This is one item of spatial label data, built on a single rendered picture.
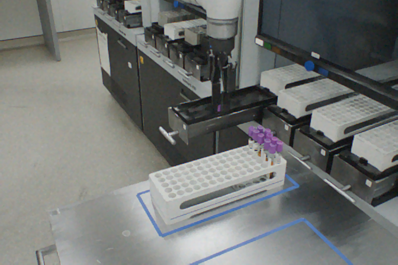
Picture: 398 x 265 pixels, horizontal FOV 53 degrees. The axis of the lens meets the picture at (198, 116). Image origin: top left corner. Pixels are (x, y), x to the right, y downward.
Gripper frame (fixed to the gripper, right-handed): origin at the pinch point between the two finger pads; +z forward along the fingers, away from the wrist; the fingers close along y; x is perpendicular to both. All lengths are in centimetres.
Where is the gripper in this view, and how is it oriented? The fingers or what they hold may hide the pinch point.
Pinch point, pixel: (220, 98)
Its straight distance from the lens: 125.7
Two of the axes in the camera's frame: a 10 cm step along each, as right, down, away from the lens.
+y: -4.9, -4.2, 7.7
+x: -8.7, 2.4, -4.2
